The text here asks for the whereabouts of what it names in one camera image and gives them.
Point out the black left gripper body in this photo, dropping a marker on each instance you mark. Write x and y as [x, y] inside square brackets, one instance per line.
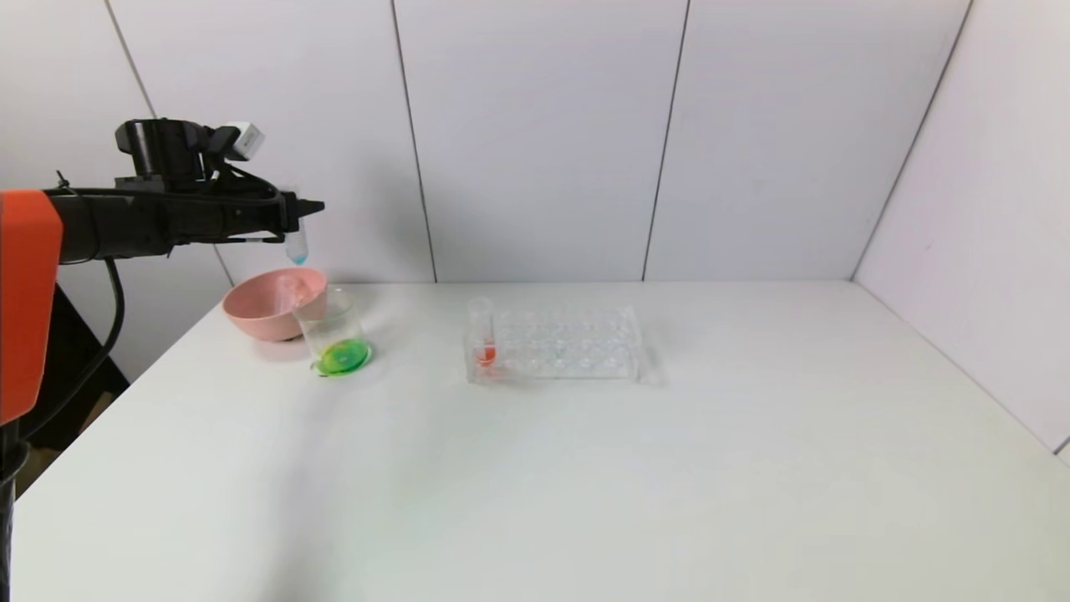
[289, 215]

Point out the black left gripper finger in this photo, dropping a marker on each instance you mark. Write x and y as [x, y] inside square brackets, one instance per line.
[303, 209]

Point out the test tube with blue pigment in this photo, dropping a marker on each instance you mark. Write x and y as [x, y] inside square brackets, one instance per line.
[297, 247]

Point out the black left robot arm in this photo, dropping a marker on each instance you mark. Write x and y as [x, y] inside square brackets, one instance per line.
[109, 226]

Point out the clear plastic beaker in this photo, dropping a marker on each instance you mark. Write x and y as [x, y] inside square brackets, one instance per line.
[341, 359]

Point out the test tube with red pigment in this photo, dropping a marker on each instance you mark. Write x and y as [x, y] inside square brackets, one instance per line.
[486, 355]

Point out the clear acrylic test tube rack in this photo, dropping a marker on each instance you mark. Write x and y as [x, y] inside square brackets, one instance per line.
[568, 347]

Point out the pink plastic bowl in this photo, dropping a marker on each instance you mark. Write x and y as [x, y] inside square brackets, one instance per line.
[259, 316]

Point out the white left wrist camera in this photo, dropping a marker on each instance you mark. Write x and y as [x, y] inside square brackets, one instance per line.
[247, 140]

